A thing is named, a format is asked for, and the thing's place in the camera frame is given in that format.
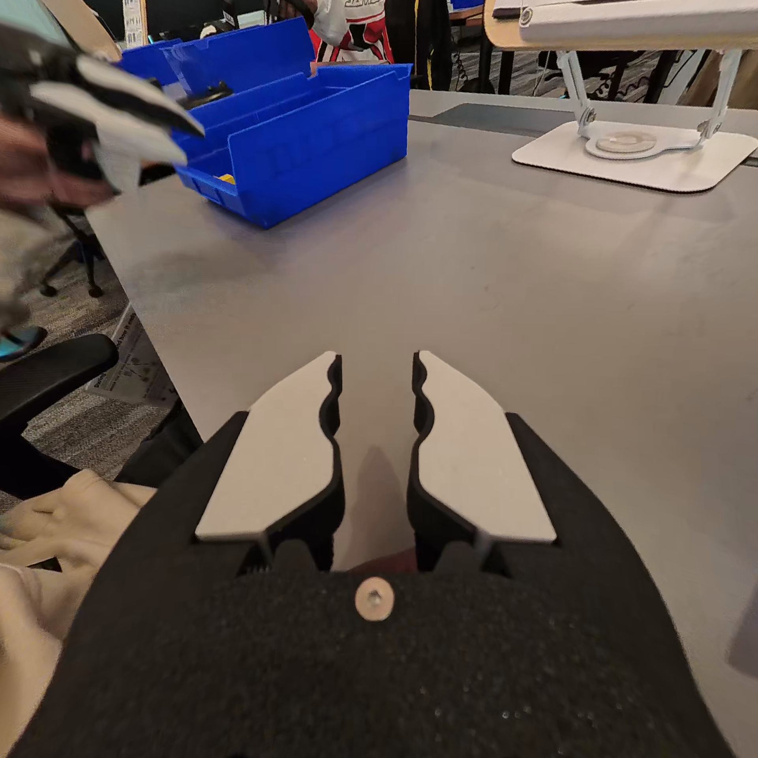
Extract wooden board stand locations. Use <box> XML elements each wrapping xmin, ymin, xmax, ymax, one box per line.
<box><xmin>41</xmin><ymin>0</ymin><xmax>122</xmax><ymax>60</ymax></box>

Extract black laptop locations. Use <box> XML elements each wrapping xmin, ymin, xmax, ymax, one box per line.
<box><xmin>178</xmin><ymin>82</ymin><xmax>235</xmax><ymax>110</ymax></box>

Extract person's black pants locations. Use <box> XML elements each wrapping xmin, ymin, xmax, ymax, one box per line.
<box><xmin>115</xmin><ymin>409</ymin><xmax>202</xmax><ymax>489</ymax></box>

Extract large black screen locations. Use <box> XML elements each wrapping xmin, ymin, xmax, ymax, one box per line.
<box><xmin>86</xmin><ymin>0</ymin><xmax>285</xmax><ymax>45</ymax></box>

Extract black stand with round base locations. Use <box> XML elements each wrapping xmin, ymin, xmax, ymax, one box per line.
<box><xmin>0</xmin><ymin>326</ymin><xmax>48</xmax><ymax>363</ymax></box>

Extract newspaper sheet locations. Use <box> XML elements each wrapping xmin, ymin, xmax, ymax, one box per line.
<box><xmin>88</xmin><ymin>305</ymin><xmax>181</xmax><ymax>406</ymax></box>

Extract person's left hand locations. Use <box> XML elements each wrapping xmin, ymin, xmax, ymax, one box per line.
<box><xmin>0</xmin><ymin>118</ymin><xmax>116</xmax><ymax>208</ymax></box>

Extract white and wooden book stand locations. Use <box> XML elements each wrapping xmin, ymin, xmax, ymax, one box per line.
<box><xmin>484</xmin><ymin>0</ymin><xmax>758</xmax><ymax>193</ymax></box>

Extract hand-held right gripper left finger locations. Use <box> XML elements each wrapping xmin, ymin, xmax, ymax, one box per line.
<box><xmin>195</xmin><ymin>352</ymin><xmax>345</xmax><ymax>544</ymax></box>

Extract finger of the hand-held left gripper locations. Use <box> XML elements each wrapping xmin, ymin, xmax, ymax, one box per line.
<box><xmin>77</xmin><ymin>55</ymin><xmax>207</xmax><ymax>137</ymax></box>
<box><xmin>30</xmin><ymin>82</ymin><xmax>189</xmax><ymax>193</ymax></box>

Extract blue plastic bin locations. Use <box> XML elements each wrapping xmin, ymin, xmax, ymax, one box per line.
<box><xmin>163</xmin><ymin>17</ymin><xmax>317</xmax><ymax>96</ymax></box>
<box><xmin>172</xmin><ymin>62</ymin><xmax>413</xmax><ymax>231</ymax></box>
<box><xmin>118</xmin><ymin>38</ymin><xmax>184</xmax><ymax>86</ymax></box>

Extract black garment with yellow trim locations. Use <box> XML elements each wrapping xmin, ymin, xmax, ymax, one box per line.
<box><xmin>385</xmin><ymin>0</ymin><xmax>454</xmax><ymax>90</ymax></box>

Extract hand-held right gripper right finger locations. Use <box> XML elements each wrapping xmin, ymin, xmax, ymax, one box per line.
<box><xmin>407</xmin><ymin>349</ymin><xmax>557</xmax><ymax>548</ymax></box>

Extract white printed paper strip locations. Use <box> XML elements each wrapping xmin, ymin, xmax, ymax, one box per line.
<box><xmin>121</xmin><ymin>0</ymin><xmax>149</xmax><ymax>47</ymax></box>

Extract black mesh office chair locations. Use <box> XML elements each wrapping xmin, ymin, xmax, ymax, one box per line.
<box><xmin>0</xmin><ymin>333</ymin><xmax>119</xmax><ymax>498</ymax></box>

